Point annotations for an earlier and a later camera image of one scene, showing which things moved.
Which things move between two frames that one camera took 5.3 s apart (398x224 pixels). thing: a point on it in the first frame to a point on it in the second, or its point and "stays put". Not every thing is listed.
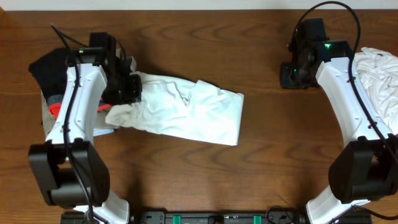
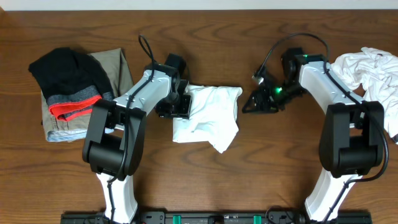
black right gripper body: x=295 y=76 to x=278 y=95
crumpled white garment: x=379 y=70 stays put
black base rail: x=212 y=216 stays put
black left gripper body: x=122 y=89 to x=176 y=107
